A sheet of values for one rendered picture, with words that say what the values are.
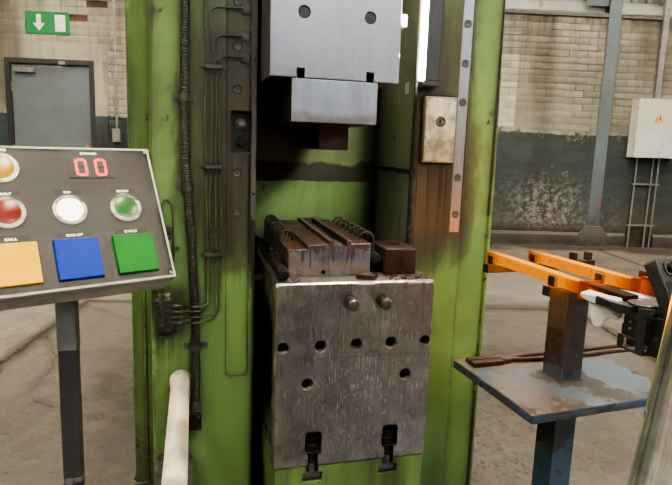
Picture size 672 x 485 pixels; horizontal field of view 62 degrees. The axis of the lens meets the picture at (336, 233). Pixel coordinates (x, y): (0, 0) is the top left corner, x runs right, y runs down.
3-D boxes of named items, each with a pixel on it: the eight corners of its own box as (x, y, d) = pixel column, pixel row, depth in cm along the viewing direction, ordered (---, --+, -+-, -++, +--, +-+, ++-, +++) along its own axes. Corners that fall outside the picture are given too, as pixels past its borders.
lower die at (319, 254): (369, 275, 134) (371, 240, 132) (287, 277, 129) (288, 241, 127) (329, 243, 174) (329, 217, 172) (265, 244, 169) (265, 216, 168)
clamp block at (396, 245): (416, 273, 137) (417, 248, 136) (383, 274, 135) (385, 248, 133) (399, 263, 148) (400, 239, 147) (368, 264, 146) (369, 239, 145)
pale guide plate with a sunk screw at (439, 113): (453, 163, 147) (458, 97, 145) (422, 162, 145) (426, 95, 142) (450, 162, 149) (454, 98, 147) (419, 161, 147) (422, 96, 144)
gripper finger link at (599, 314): (568, 320, 102) (615, 335, 95) (571, 288, 101) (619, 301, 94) (579, 317, 104) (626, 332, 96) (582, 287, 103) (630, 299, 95)
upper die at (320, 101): (376, 125, 128) (378, 83, 127) (290, 121, 123) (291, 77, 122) (332, 128, 168) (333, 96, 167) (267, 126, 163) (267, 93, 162)
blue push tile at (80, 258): (105, 275, 99) (98, 235, 101) (60, 280, 94) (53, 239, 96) (103, 278, 100) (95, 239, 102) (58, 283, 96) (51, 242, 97)
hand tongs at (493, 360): (655, 343, 154) (655, 339, 154) (668, 348, 150) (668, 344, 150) (465, 361, 136) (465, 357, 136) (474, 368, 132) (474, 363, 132)
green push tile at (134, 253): (160, 268, 105) (152, 232, 107) (120, 273, 100) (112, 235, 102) (157, 271, 107) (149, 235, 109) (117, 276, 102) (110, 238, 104)
